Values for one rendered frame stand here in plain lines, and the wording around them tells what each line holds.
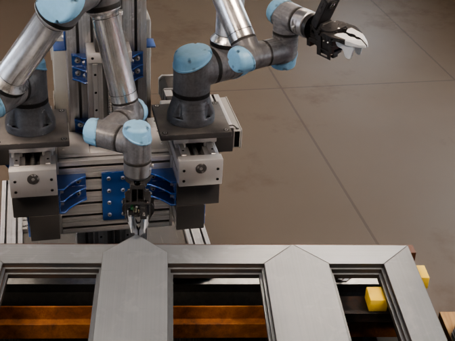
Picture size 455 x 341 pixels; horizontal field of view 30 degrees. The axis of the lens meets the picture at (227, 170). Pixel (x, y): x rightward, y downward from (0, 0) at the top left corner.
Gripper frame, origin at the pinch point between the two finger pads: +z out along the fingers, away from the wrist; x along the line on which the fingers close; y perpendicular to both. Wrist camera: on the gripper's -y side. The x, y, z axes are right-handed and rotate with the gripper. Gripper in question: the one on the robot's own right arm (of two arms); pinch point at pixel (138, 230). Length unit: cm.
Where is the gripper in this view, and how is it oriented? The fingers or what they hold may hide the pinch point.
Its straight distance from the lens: 246.2
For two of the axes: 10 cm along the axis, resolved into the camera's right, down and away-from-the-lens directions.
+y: 0.6, 5.0, -8.6
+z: -0.4, 8.6, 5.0
